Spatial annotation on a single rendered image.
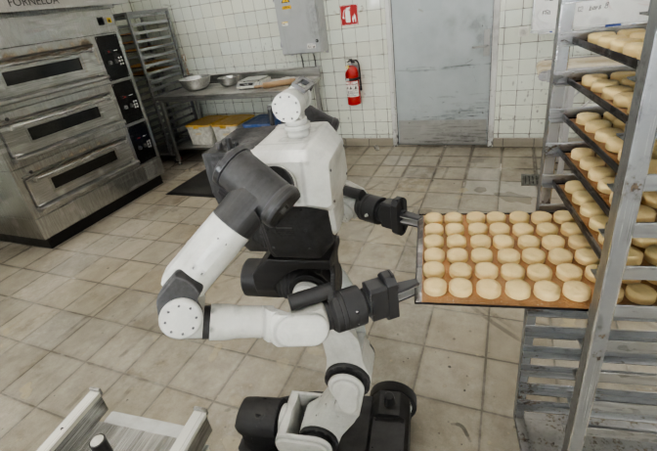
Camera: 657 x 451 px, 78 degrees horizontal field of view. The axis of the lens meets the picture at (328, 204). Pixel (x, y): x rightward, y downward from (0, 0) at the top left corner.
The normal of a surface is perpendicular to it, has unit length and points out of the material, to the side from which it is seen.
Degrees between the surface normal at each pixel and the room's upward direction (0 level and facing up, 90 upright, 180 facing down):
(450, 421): 0
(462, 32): 90
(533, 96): 90
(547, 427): 0
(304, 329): 74
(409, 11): 90
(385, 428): 0
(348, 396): 90
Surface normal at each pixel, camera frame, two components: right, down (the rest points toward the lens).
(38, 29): 0.92, 0.06
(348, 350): -0.21, 0.46
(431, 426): -0.13, -0.89
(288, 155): -0.23, -0.36
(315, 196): 0.53, 0.24
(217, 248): 0.25, 0.13
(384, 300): 0.30, 0.40
